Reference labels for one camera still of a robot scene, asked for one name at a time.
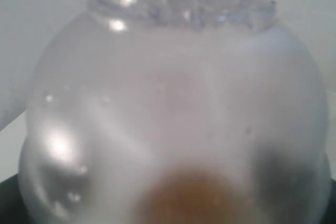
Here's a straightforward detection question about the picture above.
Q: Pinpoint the clear glass jar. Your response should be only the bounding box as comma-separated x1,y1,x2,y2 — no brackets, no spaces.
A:
18,0,331,223

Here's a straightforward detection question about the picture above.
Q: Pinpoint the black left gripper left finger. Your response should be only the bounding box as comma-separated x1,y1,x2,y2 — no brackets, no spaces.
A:
0,174,34,224

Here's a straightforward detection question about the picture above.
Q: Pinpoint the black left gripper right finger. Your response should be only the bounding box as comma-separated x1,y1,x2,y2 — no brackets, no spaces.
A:
324,179,336,224

